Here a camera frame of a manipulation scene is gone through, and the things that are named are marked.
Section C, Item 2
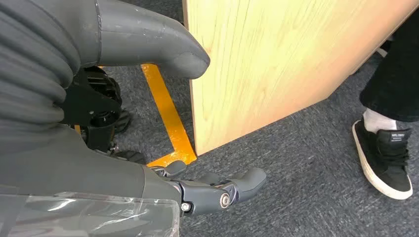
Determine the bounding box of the person's black shoe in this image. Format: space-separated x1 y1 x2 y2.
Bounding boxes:
352 119 414 201

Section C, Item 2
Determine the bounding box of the person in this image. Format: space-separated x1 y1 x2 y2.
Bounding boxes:
359 9 419 135

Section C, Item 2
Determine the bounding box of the clear plastic film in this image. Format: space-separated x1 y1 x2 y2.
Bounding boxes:
0 192 181 237

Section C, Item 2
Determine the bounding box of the orange floor tape strip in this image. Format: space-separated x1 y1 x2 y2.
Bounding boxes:
146 151 197 168
140 64 197 161

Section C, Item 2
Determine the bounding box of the light wooden desk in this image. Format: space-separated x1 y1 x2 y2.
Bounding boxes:
182 0 419 157

